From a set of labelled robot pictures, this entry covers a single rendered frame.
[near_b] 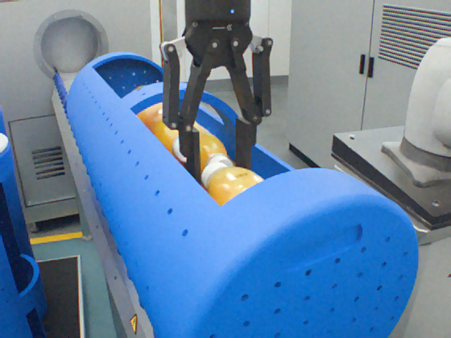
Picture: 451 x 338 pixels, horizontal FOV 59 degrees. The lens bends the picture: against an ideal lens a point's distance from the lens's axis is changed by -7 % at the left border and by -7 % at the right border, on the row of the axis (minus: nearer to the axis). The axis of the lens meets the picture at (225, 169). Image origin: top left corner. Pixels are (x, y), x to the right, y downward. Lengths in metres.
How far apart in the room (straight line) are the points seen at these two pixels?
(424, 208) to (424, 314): 0.29
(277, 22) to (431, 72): 5.16
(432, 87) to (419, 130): 0.09
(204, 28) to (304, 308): 0.31
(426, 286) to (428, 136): 0.31
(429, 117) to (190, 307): 0.64
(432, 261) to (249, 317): 0.59
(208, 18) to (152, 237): 0.23
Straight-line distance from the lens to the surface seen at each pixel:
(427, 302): 0.99
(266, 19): 5.89
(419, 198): 0.85
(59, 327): 1.86
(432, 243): 0.88
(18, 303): 1.29
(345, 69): 2.86
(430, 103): 0.87
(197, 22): 0.48
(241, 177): 0.48
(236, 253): 0.33
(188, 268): 0.37
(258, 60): 0.53
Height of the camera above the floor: 1.40
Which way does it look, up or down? 24 degrees down
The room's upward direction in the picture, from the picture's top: straight up
